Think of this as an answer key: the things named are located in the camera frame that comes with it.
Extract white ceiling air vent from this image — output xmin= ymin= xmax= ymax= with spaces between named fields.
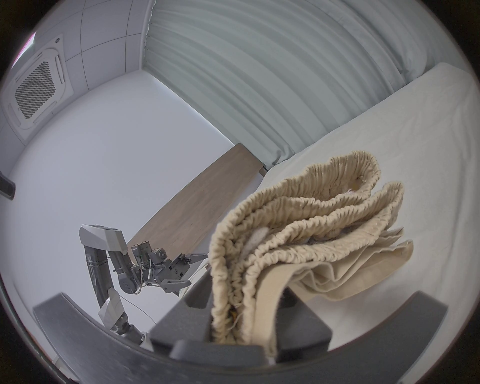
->
xmin=0 ymin=32 xmax=76 ymax=133

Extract bed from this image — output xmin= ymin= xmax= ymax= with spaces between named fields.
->
xmin=127 ymin=62 xmax=480 ymax=362

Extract pale grey-green curtain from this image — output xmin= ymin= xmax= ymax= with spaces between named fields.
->
xmin=334 ymin=0 xmax=436 ymax=85
xmin=142 ymin=0 xmax=410 ymax=168

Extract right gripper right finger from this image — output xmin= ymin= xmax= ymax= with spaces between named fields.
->
xmin=277 ymin=287 xmax=334 ymax=363

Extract beige shorts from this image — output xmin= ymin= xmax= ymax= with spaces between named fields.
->
xmin=208 ymin=150 xmax=415 ymax=367

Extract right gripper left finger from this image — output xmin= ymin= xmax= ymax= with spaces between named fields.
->
xmin=150 ymin=272 xmax=214 ymax=352

